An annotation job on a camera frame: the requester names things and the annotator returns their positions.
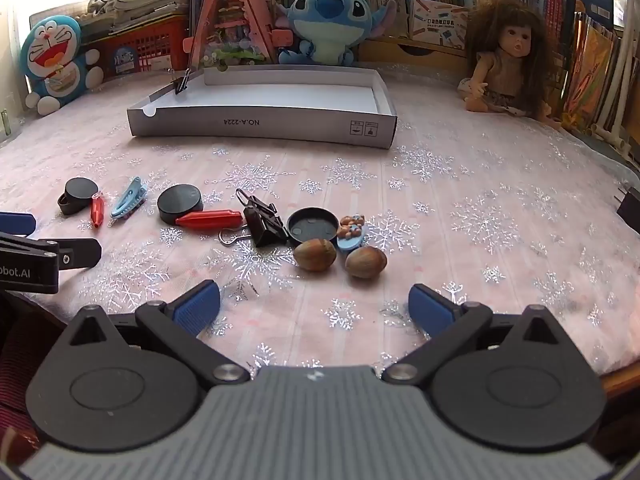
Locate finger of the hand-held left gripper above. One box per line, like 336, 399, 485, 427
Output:
0, 212, 37, 236
0, 231, 103, 271

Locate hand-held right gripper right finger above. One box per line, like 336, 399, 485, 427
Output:
382, 284, 563, 386

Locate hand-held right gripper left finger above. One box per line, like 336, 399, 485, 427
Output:
65, 280, 251, 388

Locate brown hazelnut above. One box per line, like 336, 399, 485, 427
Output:
293, 238, 338, 273
345, 246, 388, 280

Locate blue hair clip with bears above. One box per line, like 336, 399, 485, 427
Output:
336, 214, 367, 252

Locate white cardboard box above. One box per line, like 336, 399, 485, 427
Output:
126, 65, 398, 150

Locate dark red clothing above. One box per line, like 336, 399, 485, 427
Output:
0, 295, 68, 461

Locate pink snowflake tablecloth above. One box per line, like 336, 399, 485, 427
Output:
0, 62, 640, 376

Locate blue robot cat plush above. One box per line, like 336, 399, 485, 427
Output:
20, 15, 105, 115

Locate large red plastic basket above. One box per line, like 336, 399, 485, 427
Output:
80, 15, 193, 81

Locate wooden drawer organiser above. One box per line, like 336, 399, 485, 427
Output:
357, 35, 471, 66

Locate long-haired baby doll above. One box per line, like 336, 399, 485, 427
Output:
457, 0, 561, 128

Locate pink triangular diorama house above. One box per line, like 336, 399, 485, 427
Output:
182, 0, 293, 72

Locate leaning colourful picture books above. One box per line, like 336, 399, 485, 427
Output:
550, 10, 623, 133

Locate colourful stationery box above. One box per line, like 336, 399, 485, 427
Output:
409, 0, 470, 51

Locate blue alien plush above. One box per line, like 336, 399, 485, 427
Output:
272, 0, 398, 67

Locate white pipe rack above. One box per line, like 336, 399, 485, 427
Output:
595, 0, 640, 161

